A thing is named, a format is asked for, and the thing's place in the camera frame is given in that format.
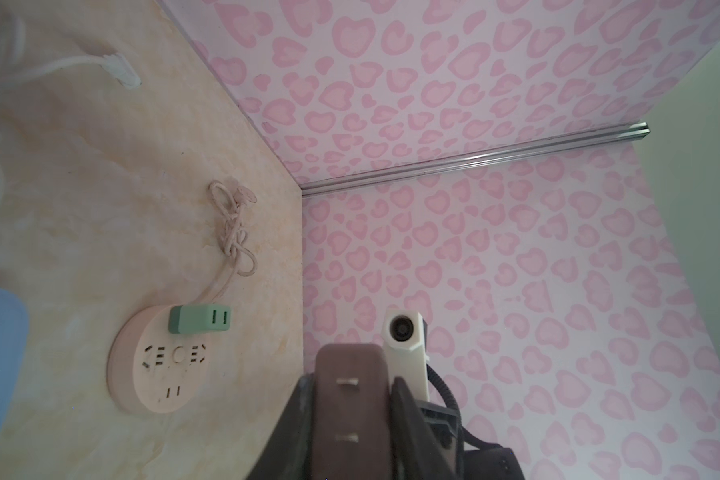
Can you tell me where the right aluminium corner post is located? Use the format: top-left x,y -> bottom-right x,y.
301,121 -> 650,199

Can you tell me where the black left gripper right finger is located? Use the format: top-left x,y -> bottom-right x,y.
390,377 -> 456,480

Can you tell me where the green plug adapter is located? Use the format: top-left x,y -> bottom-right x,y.
168,304 -> 231,335

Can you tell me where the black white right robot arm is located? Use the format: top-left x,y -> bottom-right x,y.
420,365 -> 525,480

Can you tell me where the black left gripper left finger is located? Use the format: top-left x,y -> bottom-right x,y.
247,374 -> 315,480

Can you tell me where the pink plug adapter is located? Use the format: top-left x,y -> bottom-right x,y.
310,343 -> 393,480

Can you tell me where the white power strip cable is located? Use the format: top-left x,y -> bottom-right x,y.
0,11 -> 142,223

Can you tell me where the pink round power strip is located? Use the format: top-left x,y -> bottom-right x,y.
106,305 -> 211,415

